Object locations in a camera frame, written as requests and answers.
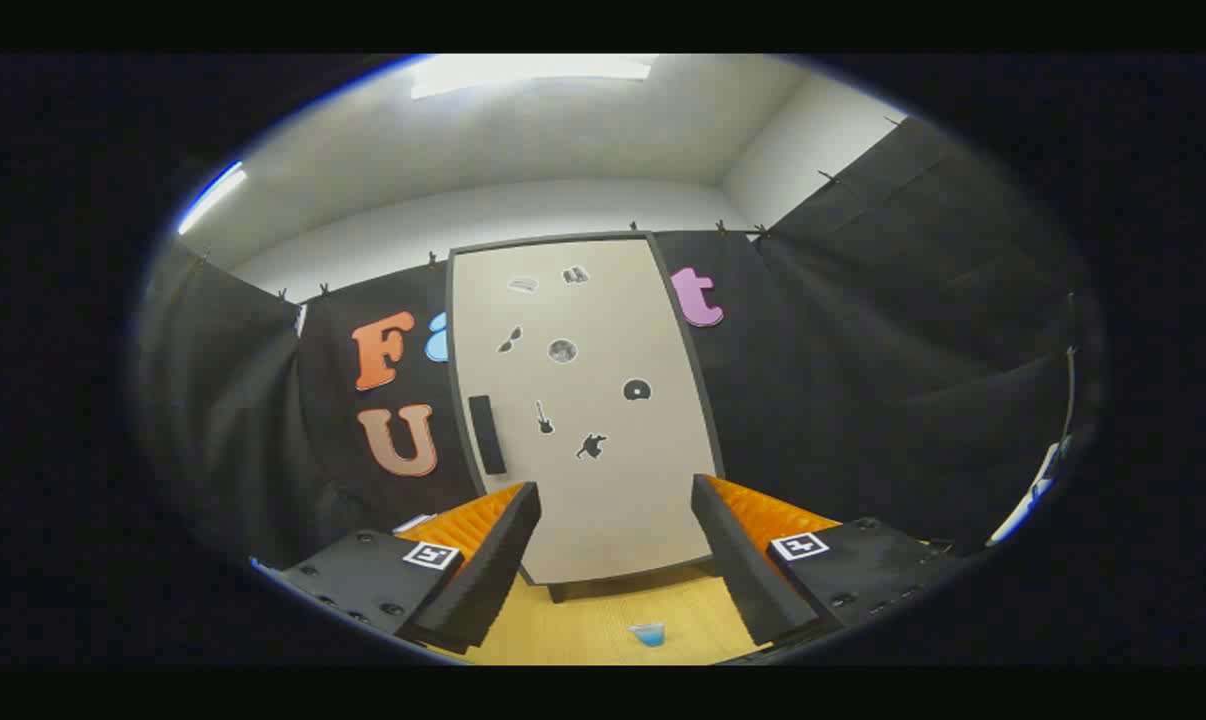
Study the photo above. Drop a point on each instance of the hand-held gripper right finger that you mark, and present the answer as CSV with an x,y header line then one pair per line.
x,y
738,560

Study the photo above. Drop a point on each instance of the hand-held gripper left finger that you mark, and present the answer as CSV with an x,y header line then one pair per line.
x,y
493,570

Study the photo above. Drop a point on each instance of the clear blue plastic cup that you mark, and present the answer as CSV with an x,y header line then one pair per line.
x,y
648,635

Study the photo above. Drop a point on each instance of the dark grey cabinet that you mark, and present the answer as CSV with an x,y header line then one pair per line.
x,y
558,592

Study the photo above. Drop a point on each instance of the black backdrop cloth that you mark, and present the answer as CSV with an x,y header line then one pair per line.
x,y
863,380

